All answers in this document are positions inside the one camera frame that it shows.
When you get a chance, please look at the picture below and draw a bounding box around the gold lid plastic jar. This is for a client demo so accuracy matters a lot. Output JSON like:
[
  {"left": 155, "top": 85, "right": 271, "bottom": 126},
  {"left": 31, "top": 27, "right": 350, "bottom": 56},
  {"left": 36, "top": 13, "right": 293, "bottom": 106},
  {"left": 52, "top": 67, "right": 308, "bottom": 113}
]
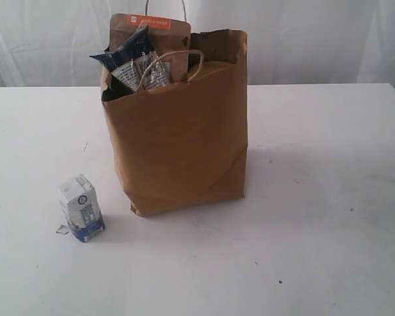
[{"left": 188, "top": 61, "right": 234, "bottom": 79}]

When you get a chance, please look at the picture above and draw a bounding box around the dark blue biscuit packet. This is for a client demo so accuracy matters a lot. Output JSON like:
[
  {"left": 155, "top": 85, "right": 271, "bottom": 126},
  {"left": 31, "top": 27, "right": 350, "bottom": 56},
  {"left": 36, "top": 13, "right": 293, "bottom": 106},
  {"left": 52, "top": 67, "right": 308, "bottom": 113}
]
[{"left": 91, "top": 26, "right": 170, "bottom": 92}]

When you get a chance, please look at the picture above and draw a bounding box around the brown kraft pouch orange label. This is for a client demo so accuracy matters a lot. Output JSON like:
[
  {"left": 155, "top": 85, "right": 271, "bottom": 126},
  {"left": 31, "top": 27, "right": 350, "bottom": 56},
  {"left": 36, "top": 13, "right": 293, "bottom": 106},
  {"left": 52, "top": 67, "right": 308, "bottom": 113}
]
[{"left": 109, "top": 13, "right": 191, "bottom": 82}]

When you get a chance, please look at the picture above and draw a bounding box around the small white carton box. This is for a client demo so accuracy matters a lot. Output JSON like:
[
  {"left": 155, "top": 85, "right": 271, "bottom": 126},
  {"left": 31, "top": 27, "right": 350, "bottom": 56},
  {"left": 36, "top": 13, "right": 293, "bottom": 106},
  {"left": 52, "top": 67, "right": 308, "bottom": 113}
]
[{"left": 57, "top": 174, "right": 105, "bottom": 243}]

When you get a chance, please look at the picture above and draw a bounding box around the brown paper bag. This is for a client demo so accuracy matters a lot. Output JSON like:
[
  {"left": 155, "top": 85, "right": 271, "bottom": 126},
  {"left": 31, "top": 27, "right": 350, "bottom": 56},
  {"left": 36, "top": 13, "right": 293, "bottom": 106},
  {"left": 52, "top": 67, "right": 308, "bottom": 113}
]
[{"left": 101, "top": 29, "right": 248, "bottom": 217}]

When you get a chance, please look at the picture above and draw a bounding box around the small torn paper scrap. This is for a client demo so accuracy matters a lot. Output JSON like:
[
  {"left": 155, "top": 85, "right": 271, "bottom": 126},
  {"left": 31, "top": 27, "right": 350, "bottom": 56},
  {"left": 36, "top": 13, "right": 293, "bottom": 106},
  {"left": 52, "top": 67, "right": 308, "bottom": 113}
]
[{"left": 56, "top": 224, "right": 70, "bottom": 236}]

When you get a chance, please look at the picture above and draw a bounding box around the white curtain backdrop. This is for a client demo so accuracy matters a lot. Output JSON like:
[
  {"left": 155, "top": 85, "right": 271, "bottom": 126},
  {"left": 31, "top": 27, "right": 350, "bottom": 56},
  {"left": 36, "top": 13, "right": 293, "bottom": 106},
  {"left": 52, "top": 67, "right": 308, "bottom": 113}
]
[{"left": 0, "top": 1, "right": 395, "bottom": 87}]

